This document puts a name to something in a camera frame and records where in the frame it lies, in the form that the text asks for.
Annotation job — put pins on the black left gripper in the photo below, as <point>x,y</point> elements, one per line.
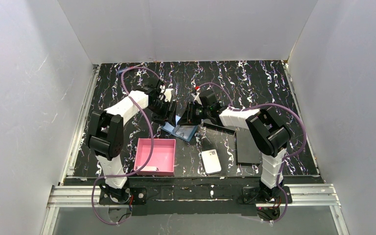
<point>168,111</point>

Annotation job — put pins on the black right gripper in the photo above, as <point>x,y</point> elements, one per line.
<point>191,112</point>

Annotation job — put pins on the blue leather card holder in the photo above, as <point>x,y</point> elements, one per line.
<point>182,132</point>

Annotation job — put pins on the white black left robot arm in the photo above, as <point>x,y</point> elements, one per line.
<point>106,131</point>

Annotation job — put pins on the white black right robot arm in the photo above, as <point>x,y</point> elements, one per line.
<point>269,132</point>

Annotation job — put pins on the white small box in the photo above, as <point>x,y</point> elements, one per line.
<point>211,162</point>

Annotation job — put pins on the pink plastic tray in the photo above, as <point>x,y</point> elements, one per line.
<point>162,160</point>

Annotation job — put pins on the flat black rectangular box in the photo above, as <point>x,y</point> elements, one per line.
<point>247,152</point>

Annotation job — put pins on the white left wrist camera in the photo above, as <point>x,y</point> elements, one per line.
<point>168,94</point>

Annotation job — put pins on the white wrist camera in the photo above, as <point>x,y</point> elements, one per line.
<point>195,92</point>
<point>168,94</point>

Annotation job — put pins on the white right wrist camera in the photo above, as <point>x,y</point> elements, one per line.
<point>195,92</point>

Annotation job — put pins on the blue red handled screwdriver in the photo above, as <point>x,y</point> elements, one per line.
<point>121,71</point>

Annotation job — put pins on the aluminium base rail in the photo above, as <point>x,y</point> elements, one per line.
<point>201,209</point>

